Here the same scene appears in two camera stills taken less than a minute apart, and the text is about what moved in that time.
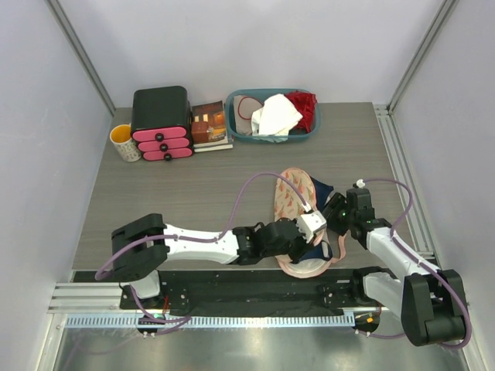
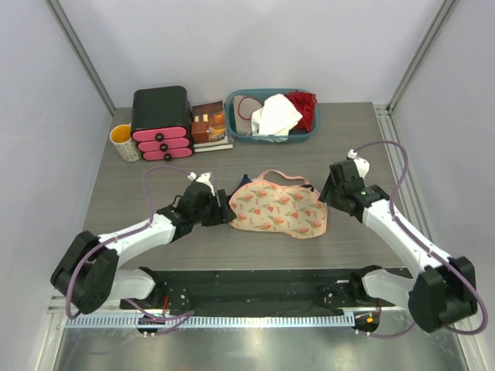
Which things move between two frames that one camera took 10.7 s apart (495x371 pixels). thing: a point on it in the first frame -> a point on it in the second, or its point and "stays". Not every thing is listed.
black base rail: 253,292 stays
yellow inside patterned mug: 120,135 stays
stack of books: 209,131 stays
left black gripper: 303,246 -> 223,213
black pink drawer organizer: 162,122 stays
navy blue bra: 323,250 -> 245,179
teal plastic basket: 256,92 stays
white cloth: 273,122 stays
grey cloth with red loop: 244,106 stays
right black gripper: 337,202 -> 326,193
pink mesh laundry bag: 295,195 -> 295,210
